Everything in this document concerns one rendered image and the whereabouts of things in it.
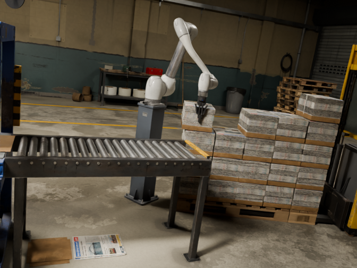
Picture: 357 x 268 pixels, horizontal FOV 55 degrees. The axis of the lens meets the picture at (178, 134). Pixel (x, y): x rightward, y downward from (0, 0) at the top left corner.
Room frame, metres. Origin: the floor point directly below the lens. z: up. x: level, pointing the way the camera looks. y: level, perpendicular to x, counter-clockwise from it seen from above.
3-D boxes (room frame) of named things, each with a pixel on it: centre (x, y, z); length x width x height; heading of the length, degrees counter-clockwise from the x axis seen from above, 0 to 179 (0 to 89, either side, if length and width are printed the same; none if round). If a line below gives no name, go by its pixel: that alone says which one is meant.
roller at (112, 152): (2.36, 0.46, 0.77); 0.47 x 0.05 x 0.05; 22
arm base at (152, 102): (3.31, 0.31, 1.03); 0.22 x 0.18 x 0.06; 145
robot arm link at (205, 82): (3.13, -0.18, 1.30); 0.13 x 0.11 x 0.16; 152
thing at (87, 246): (2.35, 0.49, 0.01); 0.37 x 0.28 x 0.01; 112
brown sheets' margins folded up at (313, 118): (3.42, -1.35, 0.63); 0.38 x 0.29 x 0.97; 4
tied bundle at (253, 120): (3.38, -0.77, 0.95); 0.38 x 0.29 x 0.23; 5
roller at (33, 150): (2.16, 0.94, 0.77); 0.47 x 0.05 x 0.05; 22
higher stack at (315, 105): (3.42, -1.35, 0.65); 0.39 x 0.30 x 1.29; 4
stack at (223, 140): (3.36, -0.63, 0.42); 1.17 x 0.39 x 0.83; 94
